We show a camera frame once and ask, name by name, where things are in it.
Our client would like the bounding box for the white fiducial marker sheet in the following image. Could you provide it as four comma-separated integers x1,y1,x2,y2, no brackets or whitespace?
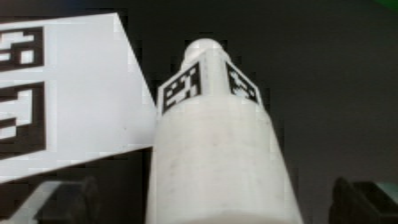
0,13,156,183

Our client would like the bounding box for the white cylindrical table leg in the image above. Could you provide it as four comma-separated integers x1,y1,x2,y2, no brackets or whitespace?
146,39,304,224

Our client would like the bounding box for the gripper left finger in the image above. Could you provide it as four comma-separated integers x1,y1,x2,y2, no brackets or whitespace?
5,177,101,224

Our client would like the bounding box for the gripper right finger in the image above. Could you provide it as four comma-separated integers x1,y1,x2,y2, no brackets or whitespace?
329,178,398,224

